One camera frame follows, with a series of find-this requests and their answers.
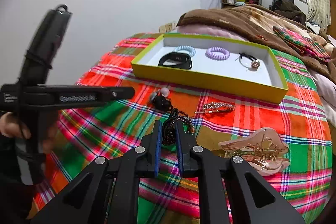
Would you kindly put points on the brown blanket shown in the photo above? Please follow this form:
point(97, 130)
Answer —
point(236, 19)

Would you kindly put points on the folded plaid cloth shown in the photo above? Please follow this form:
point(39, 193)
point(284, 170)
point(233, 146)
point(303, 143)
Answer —
point(299, 43)

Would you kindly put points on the pink pillow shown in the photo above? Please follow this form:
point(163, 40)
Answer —
point(207, 31)

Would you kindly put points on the black wrist band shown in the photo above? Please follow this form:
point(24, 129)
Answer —
point(182, 58)

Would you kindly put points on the person's left hand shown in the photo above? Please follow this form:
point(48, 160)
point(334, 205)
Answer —
point(11, 125)

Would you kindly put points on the yellow cardboard box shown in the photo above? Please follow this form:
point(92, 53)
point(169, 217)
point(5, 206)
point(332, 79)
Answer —
point(210, 82)

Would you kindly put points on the rhinestone hair clip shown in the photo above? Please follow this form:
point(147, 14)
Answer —
point(220, 107)

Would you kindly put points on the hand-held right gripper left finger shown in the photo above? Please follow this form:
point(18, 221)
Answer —
point(158, 150)

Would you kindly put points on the plaid bed sheet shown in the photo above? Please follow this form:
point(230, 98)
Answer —
point(302, 134)

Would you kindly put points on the pink claw hair clip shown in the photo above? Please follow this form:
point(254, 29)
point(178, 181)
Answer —
point(262, 134)

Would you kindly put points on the dark coat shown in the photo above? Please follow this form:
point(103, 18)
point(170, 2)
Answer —
point(291, 11)

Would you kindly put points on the wall socket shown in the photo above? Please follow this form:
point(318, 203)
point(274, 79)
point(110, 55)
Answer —
point(168, 27)

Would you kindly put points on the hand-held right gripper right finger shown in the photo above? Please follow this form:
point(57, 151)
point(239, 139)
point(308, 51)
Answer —
point(179, 150)

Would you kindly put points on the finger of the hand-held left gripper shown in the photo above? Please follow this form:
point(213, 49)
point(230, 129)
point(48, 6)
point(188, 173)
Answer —
point(115, 94)

